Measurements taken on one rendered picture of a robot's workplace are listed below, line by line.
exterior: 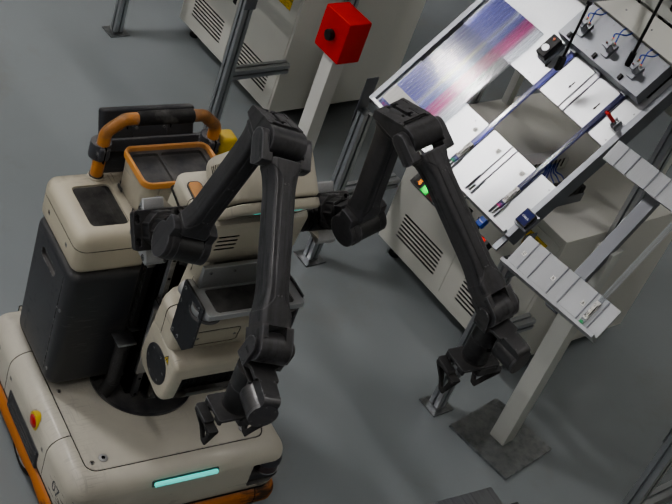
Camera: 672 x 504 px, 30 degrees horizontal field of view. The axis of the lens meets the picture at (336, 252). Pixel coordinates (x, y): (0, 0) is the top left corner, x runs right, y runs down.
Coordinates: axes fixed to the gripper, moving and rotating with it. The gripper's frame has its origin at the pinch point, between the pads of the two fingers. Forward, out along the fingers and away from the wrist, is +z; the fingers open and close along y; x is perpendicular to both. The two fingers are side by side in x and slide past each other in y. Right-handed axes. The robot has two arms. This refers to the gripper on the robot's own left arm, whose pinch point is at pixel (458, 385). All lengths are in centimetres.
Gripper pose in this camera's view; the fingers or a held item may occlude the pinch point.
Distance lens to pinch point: 269.7
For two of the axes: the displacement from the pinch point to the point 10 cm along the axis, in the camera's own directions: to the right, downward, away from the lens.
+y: 8.3, -1.2, 5.4
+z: -3.1, 7.2, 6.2
